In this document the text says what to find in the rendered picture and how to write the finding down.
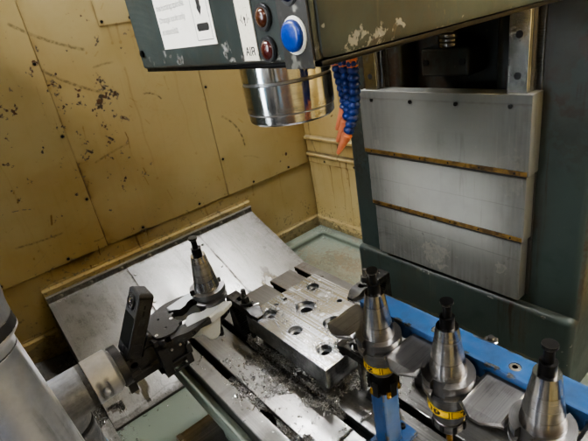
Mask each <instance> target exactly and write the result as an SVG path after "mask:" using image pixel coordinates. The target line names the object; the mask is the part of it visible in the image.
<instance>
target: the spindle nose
mask: <svg viewBox="0 0 588 441"><path fill-rule="evenodd" d="M330 68H331V65H329V66H323V67H316V68H315V69H286V68H262V69H239V71H240V76H241V83H242V84H243V85H242V88H243V93H244V97H245V101H246V105H247V110H248V114H249V117H250V121H251V122H252V123H253V124H254V125H255V126H259V127H283V126H290V125H295V124H300V123H308V122H310V121H314V120H317V119H319V118H322V117H324V116H327V115H329V114H330V113H332V111H333V110H334V101H333V100H334V92H333V78H332V71H331V70H330Z"/></svg>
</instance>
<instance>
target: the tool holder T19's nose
mask: <svg viewBox="0 0 588 441"><path fill-rule="evenodd" d="M431 420H432V423H433V424H434V425H435V427H436V428H437V429H438V430H439V431H440V432H442V433H444V434H447V435H457V434H458V433H460V432H461V431H462V430H464V429H465V428H466V416H465V417H463V418H461V419H459V420H453V421H452V420H445V419H443V418H440V417H438V416H436V415H435V414H434V413H432V417H431Z"/></svg>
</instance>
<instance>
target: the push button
mask: <svg viewBox="0 0 588 441"><path fill-rule="evenodd" d="M281 39H282V42H283V45H284V47H285V48H286V49H287V50H288V51H289V52H291V53H295V52H298V51H299V50H300V49H301V47H302V45H303V41H304V36H303V32H302V29H301V26H300V25H299V23H298V22H297V21H296V20H294V19H289V20H286V21H285V22H284V23H283V26H282V29H281Z"/></svg>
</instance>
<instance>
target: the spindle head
mask: <svg viewBox="0 0 588 441"><path fill-rule="evenodd" d="M208 1H209V4H210V9H211V12H212V17H213V24H214V29H215V32H216V37H217V40H218V44H213V45H198V46H191V47H183V48H175V49H168V50H165V46H164V42H163V40H162V36H161V32H160V29H159V26H158V20H157V16H156V13H155V10H154V6H153V2H152V0H125V3H126V6H127V10H128V13H129V18H130V21H131V24H132V27H133V31H134V33H135V37H136V42H137V45H138V48H139V53H140V56H141V58H142V61H143V66H144V68H147V70H148V72H170V71H200V70H231V69H262V68H286V65H285V59H284V49H283V44H282V39H281V33H280V28H279V22H278V16H277V7H276V1H275V0H249V1H250V6H251V10H252V15H253V20H254V10H255V7H256V5H257V4H259V3H264V4H266V5H267V7H268V8H269V11H270V15H271V25H270V28H269V29H268V30H267V31H261V30H259V28H258V27H257V26H256V22H255V20H254V25H255V34H256V39H257V44H258V48H259V53H260V58H261V60H260V61H245V59H244V54H243V50H242V42H241V37H240V33H239V28H238V24H237V19H236V15H235V7H234V2H233V0H208ZM306 1H307V7H308V14H309V20H310V27H311V39H312V45H313V52H314V59H315V65H316V67H326V66H329V65H332V64H336V63H339V62H342V61H345V60H350V59H354V58H358V57H360V56H364V55H367V54H370V53H376V52H379V51H382V50H386V49H389V48H392V47H395V46H401V45H404V44H408V43H410V42H414V41H418V40H420V39H426V38H429V37H432V36H436V35H439V34H442V33H446V32H451V31H454V30H457V29H461V28H464V27H467V26H470V25H476V24H479V23H483V22H486V21H489V20H492V19H496V18H501V17H505V16H507V15H511V14H514V13H517V12H521V11H526V10H529V9H533V8H535V7H539V6H543V5H545V4H551V3H554V2H557V1H561V0H306ZM265 36H269V37H271V38H272V39H273V40H274V42H275V44H276V59H275V61H274V62H272V63H268V62H266V61H265V60H264V59H263V57H262V55H261V52H260V42H261V39H262V38H263V37H265Z"/></svg>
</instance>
